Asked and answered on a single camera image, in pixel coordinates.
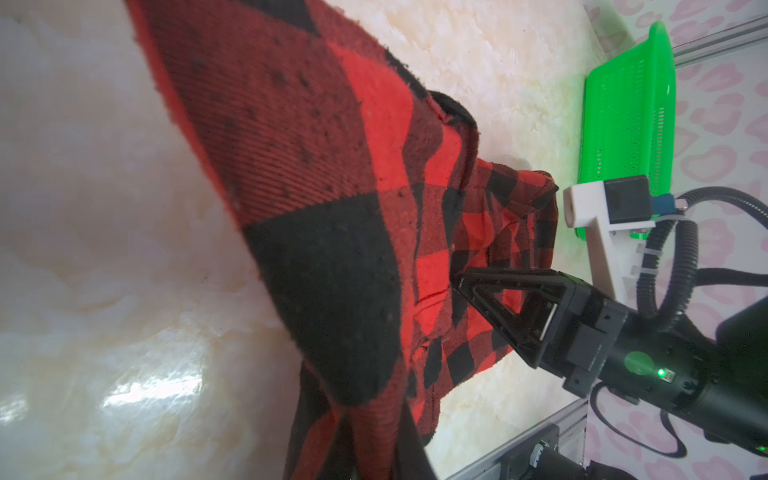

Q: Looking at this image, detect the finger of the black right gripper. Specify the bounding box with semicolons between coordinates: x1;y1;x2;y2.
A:
452;268;567;368

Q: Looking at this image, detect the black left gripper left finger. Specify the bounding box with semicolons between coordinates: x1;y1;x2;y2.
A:
318;415;360;480

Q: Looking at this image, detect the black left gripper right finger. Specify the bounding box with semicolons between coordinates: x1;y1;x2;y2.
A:
392;402;437;480

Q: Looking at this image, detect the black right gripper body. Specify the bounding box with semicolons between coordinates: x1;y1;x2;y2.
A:
536;275;718;413

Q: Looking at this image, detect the red black plaid shirt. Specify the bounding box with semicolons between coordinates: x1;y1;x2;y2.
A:
128;1;558;479

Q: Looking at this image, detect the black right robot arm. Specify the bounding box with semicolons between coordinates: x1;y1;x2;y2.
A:
453;268;767;457

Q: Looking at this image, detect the green plastic basket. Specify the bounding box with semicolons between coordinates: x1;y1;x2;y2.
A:
574;20;677;241

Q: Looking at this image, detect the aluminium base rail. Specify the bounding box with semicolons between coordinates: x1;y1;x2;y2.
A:
448;399;589;480

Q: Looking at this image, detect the black corrugated right cable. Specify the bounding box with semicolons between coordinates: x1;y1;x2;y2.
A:
635;185;768;334

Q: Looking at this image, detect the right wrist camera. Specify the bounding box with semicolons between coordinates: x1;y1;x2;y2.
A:
564;176;688;305

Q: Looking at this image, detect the aluminium corner frame post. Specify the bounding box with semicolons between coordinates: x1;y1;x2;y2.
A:
673;15;767;68

